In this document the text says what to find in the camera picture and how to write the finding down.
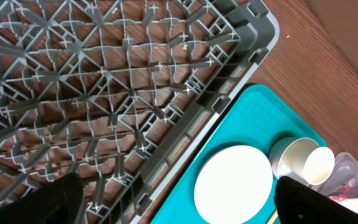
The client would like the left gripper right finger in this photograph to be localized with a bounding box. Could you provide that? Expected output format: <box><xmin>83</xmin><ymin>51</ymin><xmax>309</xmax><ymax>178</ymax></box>
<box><xmin>274</xmin><ymin>176</ymin><xmax>358</xmax><ymax>224</ymax></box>

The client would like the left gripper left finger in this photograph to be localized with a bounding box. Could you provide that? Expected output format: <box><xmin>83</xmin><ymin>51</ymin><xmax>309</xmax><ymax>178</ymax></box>
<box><xmin>0</xmin><ymin>172</ymin><xmax>83</xmax><ymax>224</ymax></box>

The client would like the red snack wrapper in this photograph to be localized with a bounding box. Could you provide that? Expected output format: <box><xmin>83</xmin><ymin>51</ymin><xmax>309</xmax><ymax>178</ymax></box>
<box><xmin>328</xmin><ymin>183</ymin><xmax>358</xmax><ymax>202</ymax></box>

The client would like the wooden chopstick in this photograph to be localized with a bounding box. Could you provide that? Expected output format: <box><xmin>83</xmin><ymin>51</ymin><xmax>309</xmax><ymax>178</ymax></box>
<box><xmin>265</xmin><ymin>209</ymin><xmax>278</xmax><ymax>224</ymax></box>

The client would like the white cup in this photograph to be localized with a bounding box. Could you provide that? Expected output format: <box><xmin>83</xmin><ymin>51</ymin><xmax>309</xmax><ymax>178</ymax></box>
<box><xmin>281</xmin><ymin>138</ymin><xmax>335</xmax><ymax>185</ymax></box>

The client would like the grey saucer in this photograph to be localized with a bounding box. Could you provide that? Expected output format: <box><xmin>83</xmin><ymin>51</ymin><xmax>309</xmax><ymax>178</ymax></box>
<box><xmin>268</xmin><ymin>137</ymin><xmax>308</xmax><ymax>185</ymax></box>

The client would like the clear plastic bin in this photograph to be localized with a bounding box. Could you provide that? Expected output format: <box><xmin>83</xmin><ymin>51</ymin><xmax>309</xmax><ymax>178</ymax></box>
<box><xmin>312</xmin><ymin>152</ymin><xmax>358</xmax><ymax>213</ymax></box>

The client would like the large white plate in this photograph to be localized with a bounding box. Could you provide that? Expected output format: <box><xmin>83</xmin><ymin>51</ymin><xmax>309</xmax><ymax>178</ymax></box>
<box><xmin>194</xmin><ymin>145</ymin><xmax>273</xmax><ymax>223</ymax></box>

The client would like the teal plastic tray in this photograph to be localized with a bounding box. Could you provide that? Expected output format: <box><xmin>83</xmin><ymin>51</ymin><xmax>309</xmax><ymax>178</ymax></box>
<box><xmin>152</xmin><ymin>85</ymin><xmax>326</xmax><ymax>223</ymax></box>

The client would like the grey dish rack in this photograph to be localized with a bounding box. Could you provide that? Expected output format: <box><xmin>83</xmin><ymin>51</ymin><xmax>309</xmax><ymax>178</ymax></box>
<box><xmin>0</xmin><ymin>0</ymin><xmax>279</xmax><ymax>223</ymax></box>

